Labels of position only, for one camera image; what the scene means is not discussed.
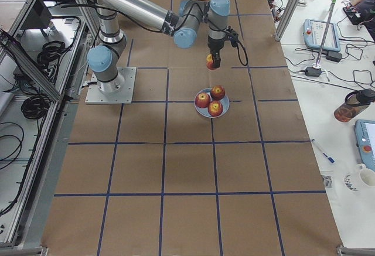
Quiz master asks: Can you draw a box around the aluminium frame post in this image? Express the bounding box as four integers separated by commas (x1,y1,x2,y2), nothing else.
274,0,299,42

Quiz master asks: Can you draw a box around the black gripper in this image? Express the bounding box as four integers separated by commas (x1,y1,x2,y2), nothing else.
207,26,238,69

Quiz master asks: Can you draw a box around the blue teach pendant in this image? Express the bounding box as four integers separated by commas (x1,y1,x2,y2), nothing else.
303,19,341,52
354,120,374,170

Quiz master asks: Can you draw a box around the red yellow apple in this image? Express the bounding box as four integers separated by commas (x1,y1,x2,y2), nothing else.
206,53,216,70

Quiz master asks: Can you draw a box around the brown water bottle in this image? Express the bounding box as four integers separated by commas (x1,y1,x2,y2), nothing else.
334,89,374,122

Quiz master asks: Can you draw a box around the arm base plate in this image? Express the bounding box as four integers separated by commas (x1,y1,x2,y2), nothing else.
86,67,137,104

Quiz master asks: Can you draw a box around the light blue plate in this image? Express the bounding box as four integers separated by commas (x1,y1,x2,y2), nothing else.
195,88,230,118

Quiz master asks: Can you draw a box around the white mug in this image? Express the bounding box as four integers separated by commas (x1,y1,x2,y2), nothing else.
356,163,375,187

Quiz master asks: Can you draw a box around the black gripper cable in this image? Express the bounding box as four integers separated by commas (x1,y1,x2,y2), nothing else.
233,37,249,66

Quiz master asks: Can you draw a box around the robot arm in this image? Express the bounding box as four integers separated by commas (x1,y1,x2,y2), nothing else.
89,0,240,69

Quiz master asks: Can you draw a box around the green tipped metal rod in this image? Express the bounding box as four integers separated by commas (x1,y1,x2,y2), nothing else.
313,0,336,70

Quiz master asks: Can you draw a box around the red apple on plate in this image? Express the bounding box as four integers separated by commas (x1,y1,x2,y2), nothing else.
210,85,226,101
207,100,223,117
195,92,211,108

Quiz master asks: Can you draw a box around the black power adapter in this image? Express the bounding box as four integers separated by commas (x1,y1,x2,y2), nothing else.
304,66,322,77

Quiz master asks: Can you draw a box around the white blue pen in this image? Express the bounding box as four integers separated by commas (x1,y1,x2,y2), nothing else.
311,139,335,163

